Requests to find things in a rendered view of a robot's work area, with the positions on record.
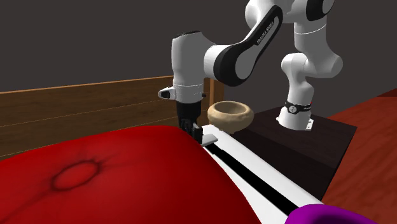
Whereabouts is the grey flat object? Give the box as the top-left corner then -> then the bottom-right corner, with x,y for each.
200,134 -> 219,147

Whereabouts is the red tufted pillow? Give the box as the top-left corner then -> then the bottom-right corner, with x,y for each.
0,125 -> 262,224

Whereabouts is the beige wooden bowl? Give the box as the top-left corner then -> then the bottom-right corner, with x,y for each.
206,101 -> 255,134

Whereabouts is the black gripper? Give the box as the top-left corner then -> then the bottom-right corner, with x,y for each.
176,100 -> 204,145

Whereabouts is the purple pillow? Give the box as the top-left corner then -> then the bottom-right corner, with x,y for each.
283,203 -> 380,224

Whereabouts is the dark robot stand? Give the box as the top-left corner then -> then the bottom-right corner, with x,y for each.
228,106 -> 358,202

